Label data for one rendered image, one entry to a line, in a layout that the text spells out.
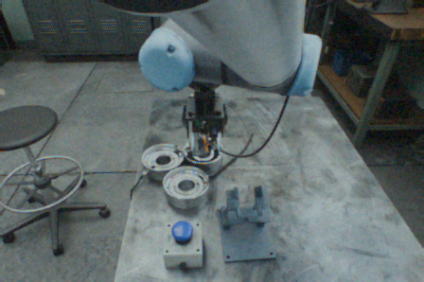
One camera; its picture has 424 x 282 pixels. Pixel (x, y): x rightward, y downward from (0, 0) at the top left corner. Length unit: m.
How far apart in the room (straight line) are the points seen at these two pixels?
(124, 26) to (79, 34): 0.49
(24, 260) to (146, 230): 1.18
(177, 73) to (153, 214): 0.39
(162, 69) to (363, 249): 0.52
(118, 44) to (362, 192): 3.08
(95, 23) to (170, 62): 3.16
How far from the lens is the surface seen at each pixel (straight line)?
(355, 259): 0.68
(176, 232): 0.56
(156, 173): 0.74
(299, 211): 0.72
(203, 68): 0.39
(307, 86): 0.37
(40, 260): 1.75
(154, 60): 0.39
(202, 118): 0.56
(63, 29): 3.65
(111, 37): 3.53
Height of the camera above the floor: 1.33
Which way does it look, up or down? 38 degrees down
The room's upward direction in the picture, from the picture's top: straight up
